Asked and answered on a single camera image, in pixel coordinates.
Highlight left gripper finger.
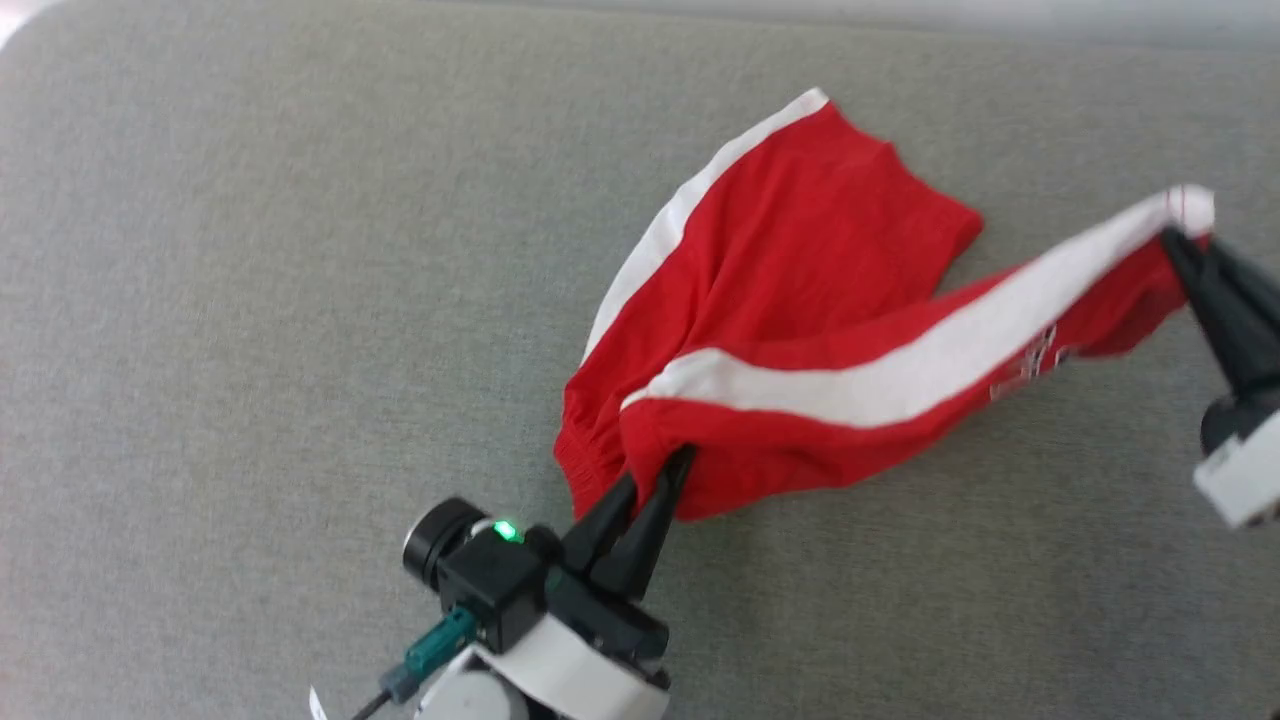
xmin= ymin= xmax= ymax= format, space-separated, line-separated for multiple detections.
xmin=559 ymin=476 xmax=640 ymax=574
xmin=589 ymin=445 xmax=699 ymax=603

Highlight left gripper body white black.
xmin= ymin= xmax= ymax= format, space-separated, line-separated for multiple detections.
xmin=402 ymin=496 xmax=673 ymax=720

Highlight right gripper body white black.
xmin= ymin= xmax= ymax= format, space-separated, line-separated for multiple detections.
xmin=1193 ymin=384 xmax=1280 ymax=530

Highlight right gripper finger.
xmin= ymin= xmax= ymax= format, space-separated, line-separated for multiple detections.
xmin=1161 ymin=228 xmax=1265 ymax=400
xmin=1204 ymin=239 xmax=1280 ymax=388

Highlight red shorts with white stripes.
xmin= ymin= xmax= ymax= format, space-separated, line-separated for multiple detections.
xmin=554 ymin=87 xmax=1217 ymax=524

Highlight grey fabric sofa cushion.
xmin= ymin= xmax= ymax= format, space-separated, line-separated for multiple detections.
xmin=0 ymin=0 xmax=1280 ymax=720

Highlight left arm cable green plug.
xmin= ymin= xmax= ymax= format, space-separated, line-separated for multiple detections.
xmin=348 ymin=606 xmax=480 ymax=720

